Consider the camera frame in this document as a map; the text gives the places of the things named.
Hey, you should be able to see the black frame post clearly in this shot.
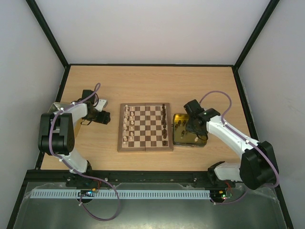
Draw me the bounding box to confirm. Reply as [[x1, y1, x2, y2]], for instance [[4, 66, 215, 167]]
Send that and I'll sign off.
[[25, 0, 70, 70], [233, 0, 281, 70]]

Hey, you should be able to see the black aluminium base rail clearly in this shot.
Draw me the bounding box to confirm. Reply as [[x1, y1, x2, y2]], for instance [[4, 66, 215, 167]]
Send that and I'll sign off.
[[23, 169, 235, 190]]

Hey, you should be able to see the silver tin lid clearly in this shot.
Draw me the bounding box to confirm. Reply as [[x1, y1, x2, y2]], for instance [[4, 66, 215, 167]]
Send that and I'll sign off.
[[46, 102, 81, 141]]

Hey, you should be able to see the black frame post left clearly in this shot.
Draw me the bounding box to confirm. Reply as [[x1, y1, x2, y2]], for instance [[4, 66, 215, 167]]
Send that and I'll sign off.
[[25, 0, 70, 70]]

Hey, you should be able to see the white slotted cable duct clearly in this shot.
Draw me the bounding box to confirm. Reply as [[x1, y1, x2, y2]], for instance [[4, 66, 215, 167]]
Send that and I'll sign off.
[[30, 189, 210, 200]]

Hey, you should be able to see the gold tin with pieces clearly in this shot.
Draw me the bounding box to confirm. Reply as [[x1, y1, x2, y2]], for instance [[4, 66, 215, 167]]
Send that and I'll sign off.
[[172, 114, 207, 147]]

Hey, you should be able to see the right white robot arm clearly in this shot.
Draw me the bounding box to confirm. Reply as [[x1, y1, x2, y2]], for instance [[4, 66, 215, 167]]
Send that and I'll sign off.
[[184, 100, 279, 190]]

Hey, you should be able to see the purple cable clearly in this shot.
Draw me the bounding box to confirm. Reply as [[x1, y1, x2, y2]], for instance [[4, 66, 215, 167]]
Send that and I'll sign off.
[[199, 90, 280, 205], [49, 82, 121, 220]]

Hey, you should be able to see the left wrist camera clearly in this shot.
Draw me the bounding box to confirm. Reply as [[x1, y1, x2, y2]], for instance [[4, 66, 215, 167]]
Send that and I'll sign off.
[[95, 99, 108, 112]]

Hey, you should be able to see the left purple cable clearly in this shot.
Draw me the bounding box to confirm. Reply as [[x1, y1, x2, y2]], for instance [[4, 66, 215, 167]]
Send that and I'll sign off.
[[49, 82, 121, 220]]

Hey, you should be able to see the wooden chess board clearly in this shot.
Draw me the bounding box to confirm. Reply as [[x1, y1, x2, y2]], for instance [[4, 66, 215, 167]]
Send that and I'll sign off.
[[117, 102, 173, 152]]

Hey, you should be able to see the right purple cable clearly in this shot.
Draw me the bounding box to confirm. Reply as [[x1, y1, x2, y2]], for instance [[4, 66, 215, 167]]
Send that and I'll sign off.
[[199, 90, 280, 205]]

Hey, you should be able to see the black frame post right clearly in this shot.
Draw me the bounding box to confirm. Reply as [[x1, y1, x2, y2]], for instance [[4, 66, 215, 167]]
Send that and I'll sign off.
[[233, 0, 281, 70]]

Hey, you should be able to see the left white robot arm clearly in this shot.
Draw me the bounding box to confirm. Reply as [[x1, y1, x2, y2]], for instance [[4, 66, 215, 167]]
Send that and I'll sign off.
[[38, 90, 111, 174]]

